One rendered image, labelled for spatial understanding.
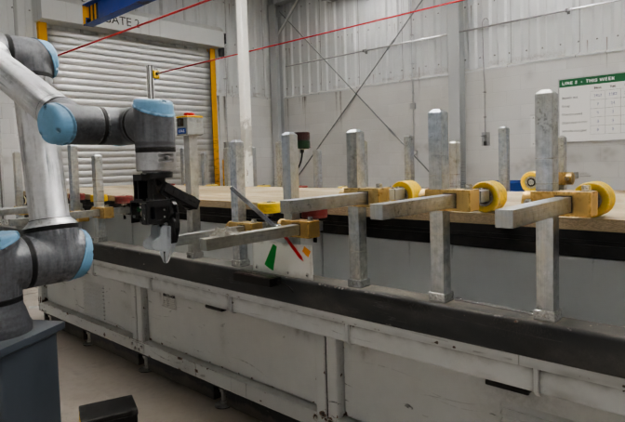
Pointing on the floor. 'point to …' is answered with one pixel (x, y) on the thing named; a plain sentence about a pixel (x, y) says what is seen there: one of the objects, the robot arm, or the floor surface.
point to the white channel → (244, 66)
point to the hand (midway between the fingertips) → (168, 257)
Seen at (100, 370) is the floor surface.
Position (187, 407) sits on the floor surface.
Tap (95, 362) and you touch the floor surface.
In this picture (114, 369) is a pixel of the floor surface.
